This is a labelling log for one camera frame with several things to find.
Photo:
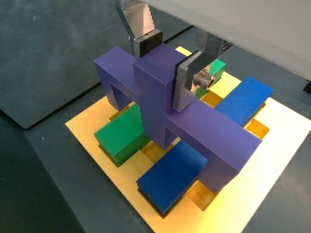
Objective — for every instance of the purple three-legged block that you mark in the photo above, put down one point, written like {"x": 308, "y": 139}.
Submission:
{"x": 159, "y": 62}

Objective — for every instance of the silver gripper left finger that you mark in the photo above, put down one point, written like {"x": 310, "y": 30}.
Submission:
{"x": 143, "y": 34}

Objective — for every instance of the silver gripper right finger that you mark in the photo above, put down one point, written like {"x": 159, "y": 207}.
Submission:
{"x": 192, "y": 72}

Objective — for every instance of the blue rectangular bar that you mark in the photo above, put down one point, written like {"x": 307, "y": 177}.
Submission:
{"x": 190, "y": 164}

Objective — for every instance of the yellow slotted board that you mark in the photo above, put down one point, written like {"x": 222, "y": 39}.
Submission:
{"x": 278, "y": 125}

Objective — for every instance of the green rectangular bar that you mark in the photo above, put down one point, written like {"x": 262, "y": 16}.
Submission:
{"x": 126, "y": 133}

